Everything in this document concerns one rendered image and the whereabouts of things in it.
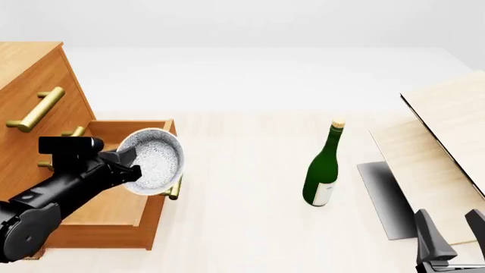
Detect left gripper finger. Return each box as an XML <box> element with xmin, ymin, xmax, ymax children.
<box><xmin>108</xmin><ymin>163</ymin><xmax>143</xmax><ymax>186</ymax></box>
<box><xmin>99</xmin><ymin>146</ymin><xmax>138</xmax><ymax>169</ymax></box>

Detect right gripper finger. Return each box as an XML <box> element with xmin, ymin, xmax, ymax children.
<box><xmin>414</xmin><ymin>208</ymin><xmax>458</xmax><ymax>262</ymax></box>
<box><xmin>465</xmin><ymin>208</ymin><xmax>485</xmax><ymax>246</ymax></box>

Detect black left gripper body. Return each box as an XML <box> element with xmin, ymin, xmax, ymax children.
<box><xmin>52</xmin><ymin>152</ymin><xmax>117</xmax><ymax>187</ymax></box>

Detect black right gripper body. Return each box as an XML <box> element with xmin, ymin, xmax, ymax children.
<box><xmin>415</xmin><ymin>255</ymin><xmax>485</xmax><ymax>273</ymax></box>

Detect patterned bowl with black outside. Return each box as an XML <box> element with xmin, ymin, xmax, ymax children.
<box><xmin>115</xmin><ymin>127</ymin><xmax>186</xmax><ymax>197</ymax></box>

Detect wooden cabinet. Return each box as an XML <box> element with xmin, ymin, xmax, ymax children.
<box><xmin>0</xmin><ymin>41</ymin><xmax>99</xmax><ymax>260</ymax></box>

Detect pale wooden shelf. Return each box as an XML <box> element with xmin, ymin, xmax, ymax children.
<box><xmin>356</xmin><ymin>70</ymin><xmax>485</xmax><ymax>246</ymax></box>

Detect green wine bottle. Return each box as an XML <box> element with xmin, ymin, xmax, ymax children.
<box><xmin>302</xmin><ymin>118</ymin><xmax>347</xmax><ymax>208</ymax></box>

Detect brass drawer handle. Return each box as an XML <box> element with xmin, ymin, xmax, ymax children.
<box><xmin>5</xmin><ymin>86</ymin><xmax>66</xmax><ymax>133</ymax></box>
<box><xmin>37</xmin><ymin>125</ymin><xmax>86</xmax><ymax>172</ymax></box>
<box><xmin>158</xmin><ymin>173</ymin><xmax>184</xmax><ymax>201</ymax></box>

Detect wooden drawer with brass handle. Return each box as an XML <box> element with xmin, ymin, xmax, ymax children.
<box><xmin>0</xmin><ymin>50</ymin><xmax>95</xmax><ymax>160</ymax></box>
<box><xmin>44</xmin><ymin>118</ymin><xmax>184</xmax><ymax>252</ymax></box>
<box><xmin>0</xmin><ymin>113</ymin><xmax>99</xmax><ymax>206</ymax></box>

